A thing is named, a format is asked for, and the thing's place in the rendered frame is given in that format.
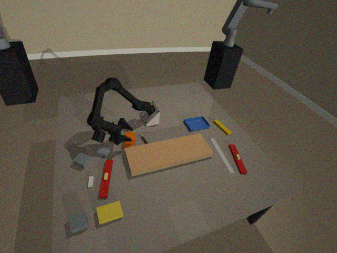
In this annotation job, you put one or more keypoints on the blue shallow tray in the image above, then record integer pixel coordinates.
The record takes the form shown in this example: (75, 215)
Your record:
(197, 123)

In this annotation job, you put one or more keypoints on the tan rectangular panel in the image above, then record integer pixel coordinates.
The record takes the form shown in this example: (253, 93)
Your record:
(165, 154)

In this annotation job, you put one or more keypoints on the red long bar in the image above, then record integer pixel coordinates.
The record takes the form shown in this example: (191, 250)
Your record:
(106, 179)
(237, 159)

